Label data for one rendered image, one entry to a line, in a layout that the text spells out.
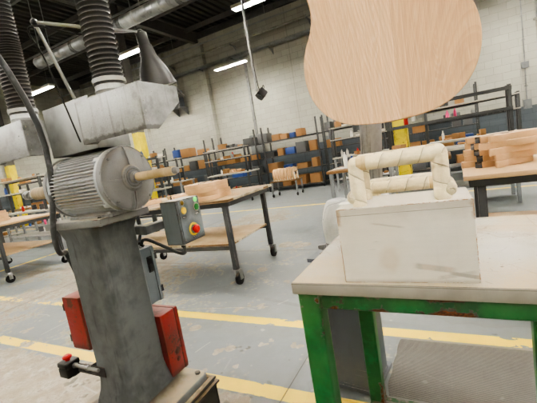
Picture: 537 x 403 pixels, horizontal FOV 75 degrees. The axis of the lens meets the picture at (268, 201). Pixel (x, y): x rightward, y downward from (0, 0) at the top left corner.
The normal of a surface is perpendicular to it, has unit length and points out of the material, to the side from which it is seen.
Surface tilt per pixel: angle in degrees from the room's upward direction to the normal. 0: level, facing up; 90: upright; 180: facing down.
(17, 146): 90
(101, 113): 90
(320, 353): 90
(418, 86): 92
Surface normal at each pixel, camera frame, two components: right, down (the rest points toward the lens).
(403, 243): -0.41, 0.19
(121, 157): 0.83, -0.21
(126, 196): 0.86, 0.04
